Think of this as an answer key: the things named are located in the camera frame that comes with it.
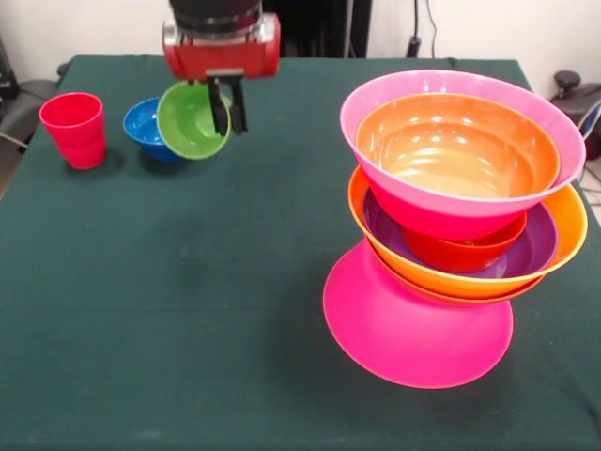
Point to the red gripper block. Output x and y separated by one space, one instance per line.
220 54

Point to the green cup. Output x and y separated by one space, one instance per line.
188 122

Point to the purple bowl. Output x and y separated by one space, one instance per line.
385 230

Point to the pink bowl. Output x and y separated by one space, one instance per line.
418 343
422 211

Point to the shallow red-orange bowl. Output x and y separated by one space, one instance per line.
455 141

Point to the small red bowl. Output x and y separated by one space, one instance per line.
451 258

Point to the deep red-orange bowl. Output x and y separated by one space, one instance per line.
469 300

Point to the orange bowl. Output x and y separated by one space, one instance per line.
570 225

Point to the blue bowl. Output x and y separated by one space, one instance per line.
143 127

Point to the red cup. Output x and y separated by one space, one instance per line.
75 136

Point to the dark green tablecloth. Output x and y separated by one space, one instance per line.
188 329

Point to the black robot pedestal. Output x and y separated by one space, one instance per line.
324 28

